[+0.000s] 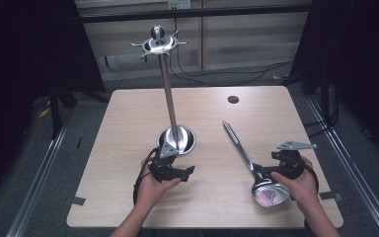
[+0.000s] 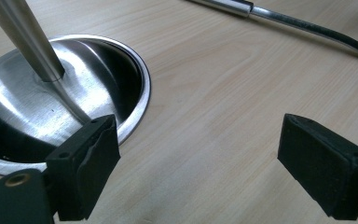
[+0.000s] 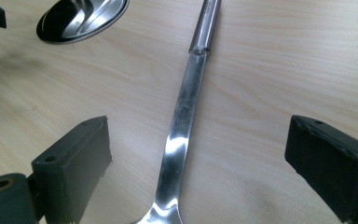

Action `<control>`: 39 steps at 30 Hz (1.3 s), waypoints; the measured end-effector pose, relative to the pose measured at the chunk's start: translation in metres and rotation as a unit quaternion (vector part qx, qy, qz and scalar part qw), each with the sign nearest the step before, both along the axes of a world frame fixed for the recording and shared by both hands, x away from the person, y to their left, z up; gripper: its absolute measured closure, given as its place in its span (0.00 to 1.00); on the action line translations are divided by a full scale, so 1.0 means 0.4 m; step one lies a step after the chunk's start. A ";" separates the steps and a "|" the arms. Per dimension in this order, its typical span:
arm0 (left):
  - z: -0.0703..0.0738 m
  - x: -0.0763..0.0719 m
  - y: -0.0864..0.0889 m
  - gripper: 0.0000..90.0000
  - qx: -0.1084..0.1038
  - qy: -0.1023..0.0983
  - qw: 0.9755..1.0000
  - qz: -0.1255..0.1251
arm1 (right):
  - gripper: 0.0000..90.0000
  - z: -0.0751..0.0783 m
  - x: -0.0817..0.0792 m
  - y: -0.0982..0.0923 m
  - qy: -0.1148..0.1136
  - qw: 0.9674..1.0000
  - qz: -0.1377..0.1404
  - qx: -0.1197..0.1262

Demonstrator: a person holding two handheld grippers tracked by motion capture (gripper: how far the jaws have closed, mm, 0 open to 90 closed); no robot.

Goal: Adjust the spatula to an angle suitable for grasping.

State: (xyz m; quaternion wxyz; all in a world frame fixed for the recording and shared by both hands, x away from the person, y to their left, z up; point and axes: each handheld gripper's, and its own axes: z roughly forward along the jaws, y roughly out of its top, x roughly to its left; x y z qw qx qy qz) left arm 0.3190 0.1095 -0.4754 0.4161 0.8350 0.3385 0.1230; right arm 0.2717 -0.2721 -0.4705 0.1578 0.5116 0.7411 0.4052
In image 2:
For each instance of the silver metal rod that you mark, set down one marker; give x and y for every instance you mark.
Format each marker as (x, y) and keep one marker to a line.
(24, 37)

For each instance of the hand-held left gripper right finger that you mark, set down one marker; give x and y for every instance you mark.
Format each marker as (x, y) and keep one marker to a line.
(320, 165)

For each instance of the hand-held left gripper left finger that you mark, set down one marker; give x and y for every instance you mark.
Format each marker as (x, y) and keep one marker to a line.
(84, 168)

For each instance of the stainless steel bowl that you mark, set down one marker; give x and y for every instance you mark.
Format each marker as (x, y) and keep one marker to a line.
(28, 115)

